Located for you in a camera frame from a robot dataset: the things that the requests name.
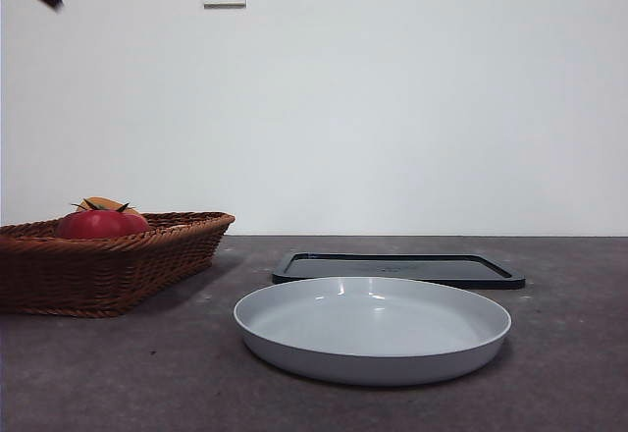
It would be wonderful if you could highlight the red tomato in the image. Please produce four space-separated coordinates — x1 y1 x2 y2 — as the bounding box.
56 199 151 241

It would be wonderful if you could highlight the brown wicker basket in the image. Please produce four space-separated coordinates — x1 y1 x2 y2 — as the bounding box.
0 211 236 319

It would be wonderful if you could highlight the black rectangular tray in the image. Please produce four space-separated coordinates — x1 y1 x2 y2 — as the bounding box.
272 252 527 291

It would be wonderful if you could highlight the grey round plate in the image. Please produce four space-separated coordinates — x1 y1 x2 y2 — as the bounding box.
233 276 513 387

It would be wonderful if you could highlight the orange-brown potato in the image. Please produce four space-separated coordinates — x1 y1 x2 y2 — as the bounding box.
80 197 144 217

